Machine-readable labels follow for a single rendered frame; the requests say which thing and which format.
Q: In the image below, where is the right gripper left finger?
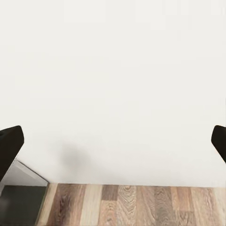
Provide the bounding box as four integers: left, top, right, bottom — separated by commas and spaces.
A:
0, 125, 24, 181

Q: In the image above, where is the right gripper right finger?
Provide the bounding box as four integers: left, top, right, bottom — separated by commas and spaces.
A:
211, 125, 226, 163

